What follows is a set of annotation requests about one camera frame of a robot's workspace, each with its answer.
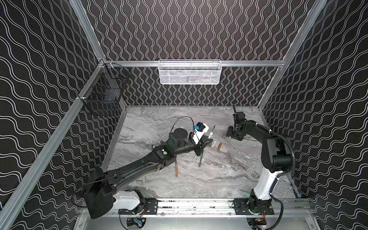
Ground light green pen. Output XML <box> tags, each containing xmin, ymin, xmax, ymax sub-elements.
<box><xmin>209</xmin><ymin>125</ymin><xmax>216</xmax><ymax>139</ymax></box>

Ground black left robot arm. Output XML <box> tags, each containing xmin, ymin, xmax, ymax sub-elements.
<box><xmin>82</xmin><ymin>128</ymin><xmax>213</xmax><ymax>219</ymax></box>

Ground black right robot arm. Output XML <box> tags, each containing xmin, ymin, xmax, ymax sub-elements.
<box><xmin>226</xmin><ymin>106</ymin><xmax>295</xmax><ymax>214</ymax></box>

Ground green uncapped pen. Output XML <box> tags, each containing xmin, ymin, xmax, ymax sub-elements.
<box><xmin>198</xmin><ymin>152</ymin><xmax>204</xmax><ymax>167</ymax></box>

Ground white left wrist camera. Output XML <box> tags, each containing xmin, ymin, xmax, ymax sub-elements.
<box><xmin>192</xmin><ymin>122</ymin><xmax>209</xmax><ymax>144</ymax></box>

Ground white wire mesh basket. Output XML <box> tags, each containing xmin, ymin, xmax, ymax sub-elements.
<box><xmin>158</xmin><ymin>59</ymin><xmax>222</xmax><ymax>85</ymax></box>

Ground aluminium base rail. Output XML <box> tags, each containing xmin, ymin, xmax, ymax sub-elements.
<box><xmin>117</xmin><ymin>197</ymin><xmax>311</xmax><ymax>217</ymax></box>

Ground black wire mesh basket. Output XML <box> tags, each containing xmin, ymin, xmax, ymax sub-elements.
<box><xmin>81</xmin><ymin>59</ymin><xmax>131</xmax><ymax>117</ymax></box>

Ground aluminium frame corner post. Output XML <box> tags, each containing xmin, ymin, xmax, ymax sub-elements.
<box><xmin>70</xmin><ymin>0</ymin><xmax>106</xmax><ymax>60</ymax></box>

